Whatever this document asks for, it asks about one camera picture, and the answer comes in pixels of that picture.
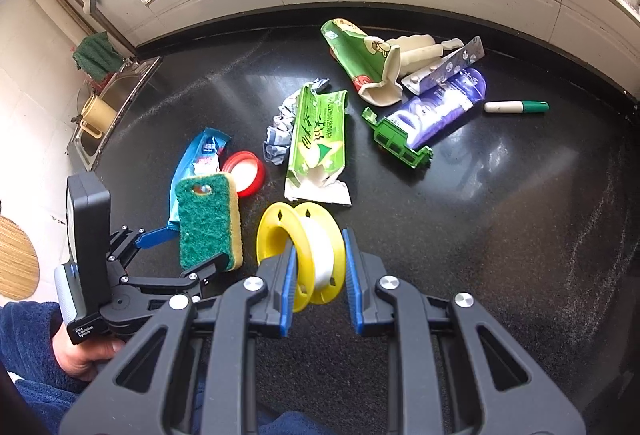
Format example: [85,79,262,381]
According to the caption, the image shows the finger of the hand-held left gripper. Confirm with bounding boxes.
[117,252,229,311]
[106,225,181,277]

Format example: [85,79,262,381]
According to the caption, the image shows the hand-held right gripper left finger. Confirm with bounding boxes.
[59,242,301,435]

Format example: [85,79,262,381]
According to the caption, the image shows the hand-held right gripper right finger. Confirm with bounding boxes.
[342,228,587,435]

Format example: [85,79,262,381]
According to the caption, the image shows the green and yellow sponge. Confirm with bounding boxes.
[172,172,246,272]

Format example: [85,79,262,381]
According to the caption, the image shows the yellow tape spool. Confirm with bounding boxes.
[256,201,347,314]

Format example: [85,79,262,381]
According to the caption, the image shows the green food wrapper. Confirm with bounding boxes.
[283,84,353,207]

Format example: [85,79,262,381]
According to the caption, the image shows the green printed snack bag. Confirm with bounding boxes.
[320,18,404,108]

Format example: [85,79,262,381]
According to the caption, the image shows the white plastic piece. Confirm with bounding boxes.
[387,34,467,76]

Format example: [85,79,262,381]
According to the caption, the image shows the person's left forearm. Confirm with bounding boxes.
[0,301,93,397]

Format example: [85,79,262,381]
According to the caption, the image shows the person's left hand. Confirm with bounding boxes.
[51,324,126,382]

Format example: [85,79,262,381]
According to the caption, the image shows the round bamboo mat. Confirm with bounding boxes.
[0,216,40,301]

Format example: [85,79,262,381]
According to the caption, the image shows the blue plastic wrapper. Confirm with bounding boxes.
[168,127,232,227]

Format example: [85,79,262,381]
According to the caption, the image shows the red jar lid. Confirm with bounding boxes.
[221,150,267,198]

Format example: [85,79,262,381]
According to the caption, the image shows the yellow plastic cup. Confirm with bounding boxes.
[79,93,119,138]

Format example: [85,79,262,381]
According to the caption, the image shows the steel sink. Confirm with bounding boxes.
[67,56,164,172]

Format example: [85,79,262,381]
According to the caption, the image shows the green cloth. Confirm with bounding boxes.
[72,32,124,81]

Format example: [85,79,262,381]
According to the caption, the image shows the purple toothpaste tube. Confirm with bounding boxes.
[385,67,489,151]

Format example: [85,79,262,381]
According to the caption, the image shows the silver blister pack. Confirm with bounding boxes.
[401,36,485,96]

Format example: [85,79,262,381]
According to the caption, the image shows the white and green pen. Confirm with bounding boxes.
[483,100,550,116]

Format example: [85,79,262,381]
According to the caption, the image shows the green plastic frame piece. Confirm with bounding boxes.
[361,108,434,171]

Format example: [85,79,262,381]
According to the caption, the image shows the wall pipes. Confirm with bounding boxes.
[27,0,137,62]

